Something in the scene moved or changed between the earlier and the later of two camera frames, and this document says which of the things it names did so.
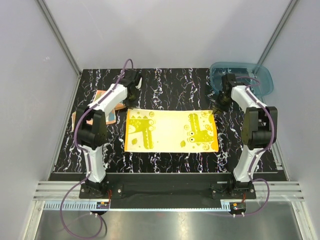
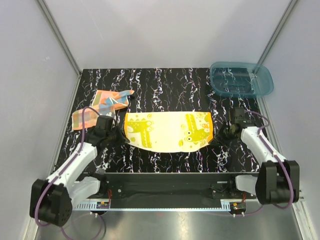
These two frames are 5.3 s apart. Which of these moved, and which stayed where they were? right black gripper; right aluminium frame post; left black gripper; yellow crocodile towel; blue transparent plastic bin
Moved: right black gripper; yellow crocodile towel; left black gripper
Stayed: blue transparent plastic bin; right aluminium frame post
